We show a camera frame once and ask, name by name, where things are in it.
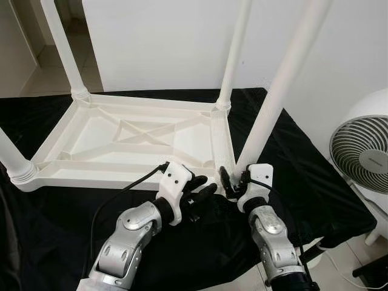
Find black metal shelf rack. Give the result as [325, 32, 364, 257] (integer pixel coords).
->
[352, 255, 388, 291]

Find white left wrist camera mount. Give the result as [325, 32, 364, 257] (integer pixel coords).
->
[156, 161, 195, 226]

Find white pedestal fan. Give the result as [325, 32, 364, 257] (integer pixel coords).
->
[329, 88, 388, 244]

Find white plastic children tabletop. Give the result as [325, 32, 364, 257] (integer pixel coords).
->
[12, 91, 238, 193]

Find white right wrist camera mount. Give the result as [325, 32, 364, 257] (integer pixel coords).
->
[238, 164, 271, 213]

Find black metal table leg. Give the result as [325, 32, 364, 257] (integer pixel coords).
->
[300, 244, 328, 264]

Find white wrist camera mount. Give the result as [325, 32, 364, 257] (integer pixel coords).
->
[238, 164, 271, 213]
[156, 161, 195, 226]

